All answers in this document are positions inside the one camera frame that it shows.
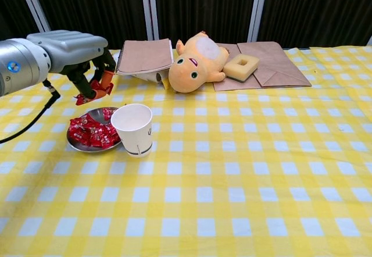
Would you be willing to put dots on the white paper box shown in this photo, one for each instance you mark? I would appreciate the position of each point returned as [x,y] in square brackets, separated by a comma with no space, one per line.
[151,77]

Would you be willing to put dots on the brown spiral notebook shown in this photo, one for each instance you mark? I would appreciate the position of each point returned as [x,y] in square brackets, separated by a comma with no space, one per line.
[145,56]

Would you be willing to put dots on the yellow white checked tablecloth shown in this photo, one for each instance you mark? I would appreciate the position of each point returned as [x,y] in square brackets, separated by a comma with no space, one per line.
[203,181]

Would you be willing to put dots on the silver partition post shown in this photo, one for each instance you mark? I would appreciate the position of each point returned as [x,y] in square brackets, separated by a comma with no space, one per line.
[258,7]
[148,7]
[35,10]

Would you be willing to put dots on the black partition panel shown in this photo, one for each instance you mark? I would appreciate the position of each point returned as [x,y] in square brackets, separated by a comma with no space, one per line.
[203,7]
[11,10]
[93,7]
[319,10]

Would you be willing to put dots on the small white gadget with keyring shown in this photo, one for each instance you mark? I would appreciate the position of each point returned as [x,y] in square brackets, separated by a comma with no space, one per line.
[117,56]

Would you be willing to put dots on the white paper cup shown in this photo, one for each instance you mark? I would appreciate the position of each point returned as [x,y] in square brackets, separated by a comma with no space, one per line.
[136,142]

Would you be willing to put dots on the silver metal plate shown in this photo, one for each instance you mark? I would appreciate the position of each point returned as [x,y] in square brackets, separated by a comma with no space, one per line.
[97,114]

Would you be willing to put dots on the red candy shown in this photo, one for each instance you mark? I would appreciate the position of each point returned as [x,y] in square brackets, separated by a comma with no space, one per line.
[82,100]
[109,114]
[112,139]
[77,123]
[80,137]
[97,132]

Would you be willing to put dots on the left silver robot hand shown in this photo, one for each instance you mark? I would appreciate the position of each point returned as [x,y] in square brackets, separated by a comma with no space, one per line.
[75,47]

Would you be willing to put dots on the orange plush toy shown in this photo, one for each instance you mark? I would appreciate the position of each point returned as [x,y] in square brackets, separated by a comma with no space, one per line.
[186,76]

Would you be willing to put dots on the yellow square sponge with hole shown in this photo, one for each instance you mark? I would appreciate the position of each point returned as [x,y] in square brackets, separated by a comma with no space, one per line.
[232,69]

